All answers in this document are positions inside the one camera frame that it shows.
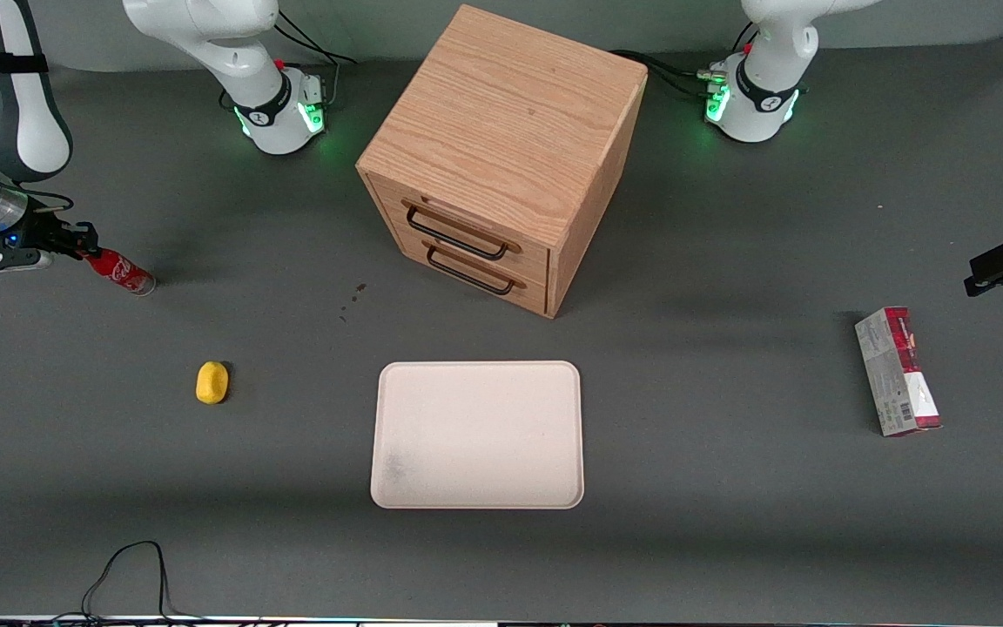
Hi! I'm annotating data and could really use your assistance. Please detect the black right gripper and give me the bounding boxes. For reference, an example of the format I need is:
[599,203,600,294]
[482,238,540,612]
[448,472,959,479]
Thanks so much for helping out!
[5,216,101,262]

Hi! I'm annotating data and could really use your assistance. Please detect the red coke bottle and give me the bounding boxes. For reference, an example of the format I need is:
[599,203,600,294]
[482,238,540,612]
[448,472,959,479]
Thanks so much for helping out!
[84,247,157,297]

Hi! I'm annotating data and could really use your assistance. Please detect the beige rectangular tray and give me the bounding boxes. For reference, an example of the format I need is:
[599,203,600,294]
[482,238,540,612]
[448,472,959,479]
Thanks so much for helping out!
[370,361,585,510]

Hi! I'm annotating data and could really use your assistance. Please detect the red and grey carton box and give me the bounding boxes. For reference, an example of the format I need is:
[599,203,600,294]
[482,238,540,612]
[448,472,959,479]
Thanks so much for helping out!
[854,306,943,438]

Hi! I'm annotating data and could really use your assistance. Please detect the yellow lemon toy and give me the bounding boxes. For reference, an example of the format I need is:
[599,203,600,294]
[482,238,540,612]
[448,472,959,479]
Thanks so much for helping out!
[196,361,231,406]

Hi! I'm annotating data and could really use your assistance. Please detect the wooden drawer cabinet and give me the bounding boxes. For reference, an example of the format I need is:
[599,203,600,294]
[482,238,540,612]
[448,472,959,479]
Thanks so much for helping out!
[356,4,649,320]

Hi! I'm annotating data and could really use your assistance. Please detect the wide wooden drawer front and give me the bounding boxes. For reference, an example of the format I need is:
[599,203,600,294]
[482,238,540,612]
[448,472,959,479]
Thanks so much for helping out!
[369,174,552,281]

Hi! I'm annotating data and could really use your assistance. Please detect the narrow wooden drawer front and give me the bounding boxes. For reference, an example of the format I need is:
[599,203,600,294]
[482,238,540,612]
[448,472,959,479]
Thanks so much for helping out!
[393,231,551,316]

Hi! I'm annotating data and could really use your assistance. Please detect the black right arm base cables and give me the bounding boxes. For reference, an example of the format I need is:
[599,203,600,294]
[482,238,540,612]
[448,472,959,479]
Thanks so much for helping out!
[273,10,356,110]

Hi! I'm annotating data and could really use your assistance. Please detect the black arm base cables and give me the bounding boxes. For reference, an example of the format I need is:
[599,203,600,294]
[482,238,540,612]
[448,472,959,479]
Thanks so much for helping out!
[610,48,729,101]
[273,10,356,110]

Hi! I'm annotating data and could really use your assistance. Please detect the thin black looped cable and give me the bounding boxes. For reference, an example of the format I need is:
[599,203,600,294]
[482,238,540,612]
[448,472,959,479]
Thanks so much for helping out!
[49,540,206,626]

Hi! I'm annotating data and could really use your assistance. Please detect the long black drawer handle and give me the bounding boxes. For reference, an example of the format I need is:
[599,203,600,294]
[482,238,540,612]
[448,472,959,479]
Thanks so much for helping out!
[406,206,509,261]

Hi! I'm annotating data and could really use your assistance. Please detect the black left arm base cables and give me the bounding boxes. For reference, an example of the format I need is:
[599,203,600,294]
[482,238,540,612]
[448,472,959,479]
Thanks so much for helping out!
[610,48,729,101]

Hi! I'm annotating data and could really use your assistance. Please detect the short black drawer handle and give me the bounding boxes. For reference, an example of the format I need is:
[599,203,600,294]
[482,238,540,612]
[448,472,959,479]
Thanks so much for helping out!
[427,246,517,296]

